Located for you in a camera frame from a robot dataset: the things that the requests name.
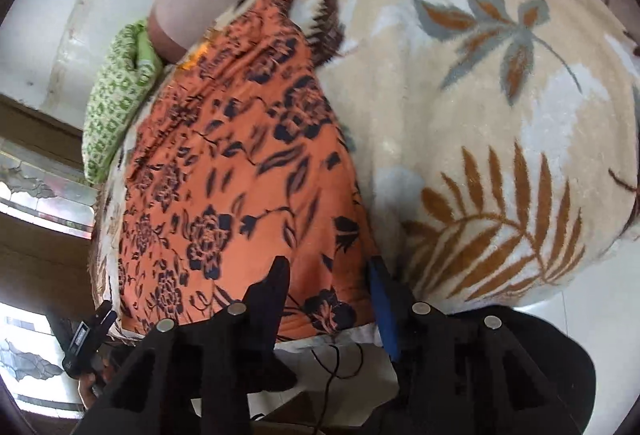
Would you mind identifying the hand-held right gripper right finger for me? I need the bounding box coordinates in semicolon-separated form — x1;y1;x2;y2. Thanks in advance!
369;257;572;435

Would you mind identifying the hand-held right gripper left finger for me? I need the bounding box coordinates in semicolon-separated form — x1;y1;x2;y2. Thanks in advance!
70;256;299;435

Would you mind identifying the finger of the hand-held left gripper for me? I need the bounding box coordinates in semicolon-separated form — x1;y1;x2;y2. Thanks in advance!
94;301;119;332

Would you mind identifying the orange black floral garment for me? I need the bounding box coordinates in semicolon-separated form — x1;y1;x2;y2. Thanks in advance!
117;0;382;347

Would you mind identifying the person's left hand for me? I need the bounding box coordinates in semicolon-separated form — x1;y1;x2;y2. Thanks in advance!
77;357;108;400

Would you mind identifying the wooden framed window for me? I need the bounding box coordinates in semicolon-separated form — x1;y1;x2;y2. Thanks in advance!
0;95;103;418

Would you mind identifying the green patterned pillow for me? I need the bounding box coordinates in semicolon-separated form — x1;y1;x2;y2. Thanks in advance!
82;22;164;184

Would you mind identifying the beige leaf-print fleece blanket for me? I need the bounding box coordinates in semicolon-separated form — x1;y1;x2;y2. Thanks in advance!
92;0;640;316

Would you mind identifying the black cable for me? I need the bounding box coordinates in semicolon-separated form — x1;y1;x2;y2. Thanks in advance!
311;342;367;422

